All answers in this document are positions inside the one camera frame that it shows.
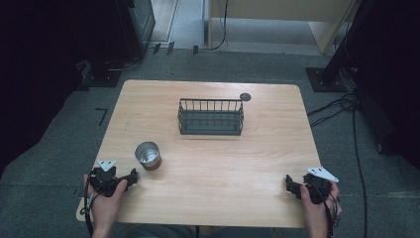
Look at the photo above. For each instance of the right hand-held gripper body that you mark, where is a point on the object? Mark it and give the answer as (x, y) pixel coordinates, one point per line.
(318, 186)

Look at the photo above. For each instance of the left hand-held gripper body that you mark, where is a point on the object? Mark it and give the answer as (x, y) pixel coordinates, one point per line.
(105, 180)

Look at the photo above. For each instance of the silver metal cup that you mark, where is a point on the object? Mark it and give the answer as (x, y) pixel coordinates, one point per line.
(148, 156)

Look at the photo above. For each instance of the person's right hand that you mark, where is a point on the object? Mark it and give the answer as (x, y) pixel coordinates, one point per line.
(317, 211)

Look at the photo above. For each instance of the person's left hand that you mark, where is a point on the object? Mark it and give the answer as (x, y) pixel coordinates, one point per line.
(106, 206)

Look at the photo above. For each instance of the round dark table grommet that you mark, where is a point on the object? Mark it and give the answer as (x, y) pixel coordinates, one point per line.
(245, 97)

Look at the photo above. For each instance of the black metal stand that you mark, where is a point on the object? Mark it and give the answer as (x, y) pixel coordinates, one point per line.
(325, 81)
(100, 74)

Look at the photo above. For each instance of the dark curtain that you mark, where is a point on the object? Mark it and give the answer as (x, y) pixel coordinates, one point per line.
(396, 66)
(33, 66)

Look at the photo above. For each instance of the black floor tape strip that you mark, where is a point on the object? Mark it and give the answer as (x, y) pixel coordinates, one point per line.
(195, 50)

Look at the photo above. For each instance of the black equipment cabinet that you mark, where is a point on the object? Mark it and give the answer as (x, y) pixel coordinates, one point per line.
(140, 23)

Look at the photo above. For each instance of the light wooden cabinet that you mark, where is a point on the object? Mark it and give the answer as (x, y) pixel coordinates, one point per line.
(280, 10)

